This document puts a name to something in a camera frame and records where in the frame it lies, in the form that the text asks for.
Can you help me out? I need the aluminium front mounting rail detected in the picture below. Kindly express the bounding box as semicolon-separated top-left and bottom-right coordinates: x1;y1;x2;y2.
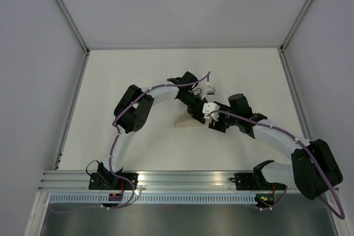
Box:
38;170;341;192

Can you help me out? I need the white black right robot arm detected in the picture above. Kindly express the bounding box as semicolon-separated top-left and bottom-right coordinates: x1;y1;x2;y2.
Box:
202;93;343;200

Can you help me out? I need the aluminium right frame post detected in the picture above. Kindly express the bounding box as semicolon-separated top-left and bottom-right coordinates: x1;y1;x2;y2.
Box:
279;0;314;53

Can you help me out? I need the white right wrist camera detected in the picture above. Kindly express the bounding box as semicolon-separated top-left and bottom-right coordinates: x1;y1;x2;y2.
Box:
202;102;220;121

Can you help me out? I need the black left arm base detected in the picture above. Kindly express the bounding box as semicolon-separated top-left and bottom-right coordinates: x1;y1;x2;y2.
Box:
85;160;138;191

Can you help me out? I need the aluminium left frame post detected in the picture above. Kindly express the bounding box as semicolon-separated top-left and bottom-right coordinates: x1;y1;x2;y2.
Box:
53;0;90;55

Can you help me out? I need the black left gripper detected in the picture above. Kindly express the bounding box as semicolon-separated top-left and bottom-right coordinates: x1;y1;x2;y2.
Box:
179;93;206;125

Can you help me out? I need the aluminium frame post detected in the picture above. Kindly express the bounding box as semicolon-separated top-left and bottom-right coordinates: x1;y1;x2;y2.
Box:
279;0;314;53
53;0;90;55

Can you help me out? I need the white slotted cable duct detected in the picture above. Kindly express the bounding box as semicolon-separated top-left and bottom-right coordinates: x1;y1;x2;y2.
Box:
49;192;256;204

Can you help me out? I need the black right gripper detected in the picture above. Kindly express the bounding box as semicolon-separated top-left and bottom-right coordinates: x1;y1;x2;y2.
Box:
209;103;240;133

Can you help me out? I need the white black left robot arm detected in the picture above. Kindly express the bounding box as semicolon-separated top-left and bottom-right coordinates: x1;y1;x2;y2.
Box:
90;71;210;190

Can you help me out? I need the beige cloth napkin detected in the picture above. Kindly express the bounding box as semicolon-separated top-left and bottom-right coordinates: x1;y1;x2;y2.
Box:
174;111;210;128

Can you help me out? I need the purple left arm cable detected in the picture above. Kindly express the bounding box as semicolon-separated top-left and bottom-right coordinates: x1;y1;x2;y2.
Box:
49;70;212;214

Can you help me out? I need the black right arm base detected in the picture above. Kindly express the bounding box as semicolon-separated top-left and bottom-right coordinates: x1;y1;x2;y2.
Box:
228;172;285;191

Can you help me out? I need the aluminium rear frame bar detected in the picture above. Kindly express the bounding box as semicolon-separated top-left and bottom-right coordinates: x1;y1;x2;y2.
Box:
87;44;282;51

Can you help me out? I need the aluminium table edge rail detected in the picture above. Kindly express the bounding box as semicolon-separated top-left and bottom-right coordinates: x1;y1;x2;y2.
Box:
52;50;90;170

